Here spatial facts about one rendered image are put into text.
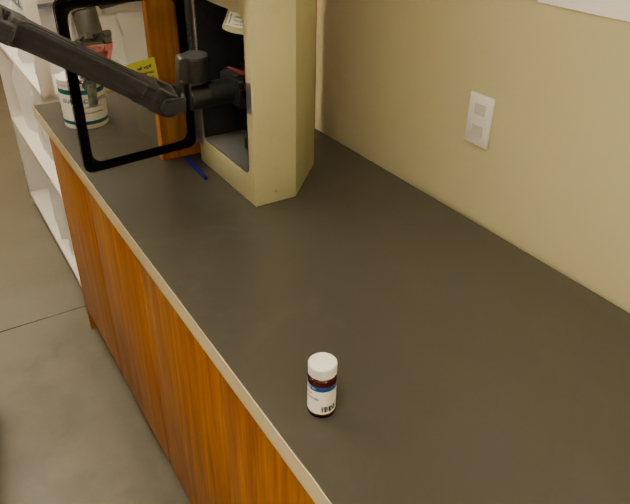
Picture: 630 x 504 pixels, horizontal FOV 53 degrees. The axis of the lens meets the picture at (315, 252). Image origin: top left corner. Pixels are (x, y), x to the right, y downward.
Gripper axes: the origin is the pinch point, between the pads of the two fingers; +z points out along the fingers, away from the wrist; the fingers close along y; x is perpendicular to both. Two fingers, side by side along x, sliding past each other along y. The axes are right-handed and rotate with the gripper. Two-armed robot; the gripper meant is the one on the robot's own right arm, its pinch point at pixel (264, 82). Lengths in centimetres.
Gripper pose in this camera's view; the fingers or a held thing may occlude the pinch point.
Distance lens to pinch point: 158.7
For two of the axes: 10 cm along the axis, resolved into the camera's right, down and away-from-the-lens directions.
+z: 8.5, -3.0, 4.4
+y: -5.3, -4.5, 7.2
